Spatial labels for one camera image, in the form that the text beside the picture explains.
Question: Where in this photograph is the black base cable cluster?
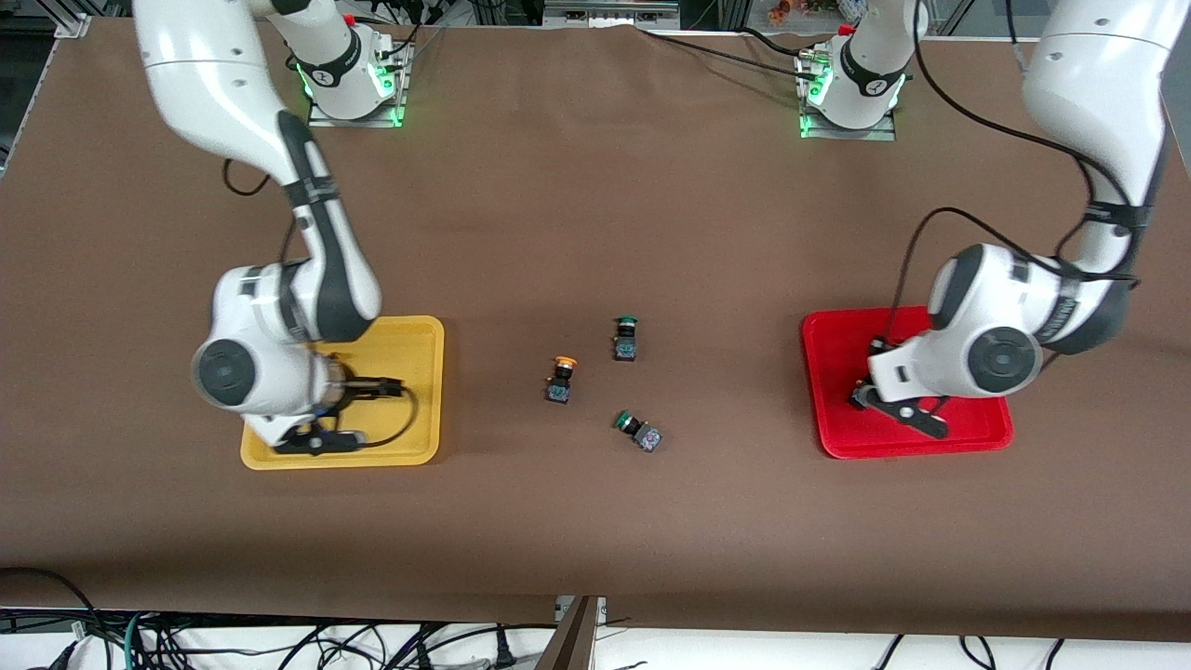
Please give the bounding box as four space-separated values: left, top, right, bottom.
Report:
354 7 449 59

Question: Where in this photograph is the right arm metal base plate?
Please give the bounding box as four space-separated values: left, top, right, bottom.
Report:
307 42 412 128

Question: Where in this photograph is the red plastic tray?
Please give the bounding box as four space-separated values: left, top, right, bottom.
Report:
802 303 1014 461

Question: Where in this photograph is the black floor cable tangle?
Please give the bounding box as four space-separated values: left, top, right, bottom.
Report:
140 619 559 670

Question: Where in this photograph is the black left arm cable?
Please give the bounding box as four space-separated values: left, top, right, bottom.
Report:
882 0 1141 373

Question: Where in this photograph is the yellow plastic tray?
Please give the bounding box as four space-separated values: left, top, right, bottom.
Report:
240 315 446 471

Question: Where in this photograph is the grey power strip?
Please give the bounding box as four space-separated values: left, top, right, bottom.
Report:
542 0 682 29

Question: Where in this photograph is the black looped floor cable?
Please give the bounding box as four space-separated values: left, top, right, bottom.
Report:
0 566 105 670

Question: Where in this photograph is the aluminium frame post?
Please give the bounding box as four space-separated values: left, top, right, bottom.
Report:
535 596 608 670

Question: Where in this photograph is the long black base cable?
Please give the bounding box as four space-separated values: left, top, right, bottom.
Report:
637 26 822 77

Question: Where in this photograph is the brown table cover sheet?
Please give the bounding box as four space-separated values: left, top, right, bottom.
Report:
0 17 1191 643

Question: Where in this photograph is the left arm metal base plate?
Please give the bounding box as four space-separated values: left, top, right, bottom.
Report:
798 51 899 142

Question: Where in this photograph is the short black base cable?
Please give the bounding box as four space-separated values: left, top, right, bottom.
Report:
740 25 812 57

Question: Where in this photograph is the colourful background decoration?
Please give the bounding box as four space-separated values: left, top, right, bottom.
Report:
768 0 838 25

